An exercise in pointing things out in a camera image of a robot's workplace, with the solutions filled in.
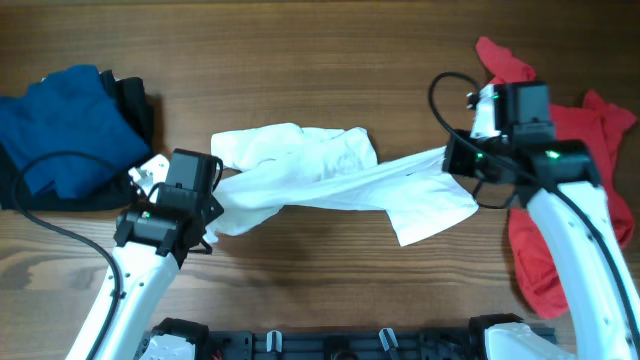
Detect white t-shirt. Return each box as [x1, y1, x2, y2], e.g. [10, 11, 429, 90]
[204, 123, 479, 246]

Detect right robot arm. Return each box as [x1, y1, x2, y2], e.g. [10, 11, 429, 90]
[442, 81, 639, 359]

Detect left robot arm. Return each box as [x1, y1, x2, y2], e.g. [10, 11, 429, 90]
[68, 149, 224, 359]

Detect red t-shirt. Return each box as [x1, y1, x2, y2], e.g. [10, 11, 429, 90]
[476, 36, 637, 319]

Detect black folded garment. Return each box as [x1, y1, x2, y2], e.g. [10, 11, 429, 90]
[1, 70, 155, 212]

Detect blue folded shirt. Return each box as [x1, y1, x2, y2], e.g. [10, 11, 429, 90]
[1, 65, 151, 199]

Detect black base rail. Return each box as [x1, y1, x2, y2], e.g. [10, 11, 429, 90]
[139, 317, 559, 360]

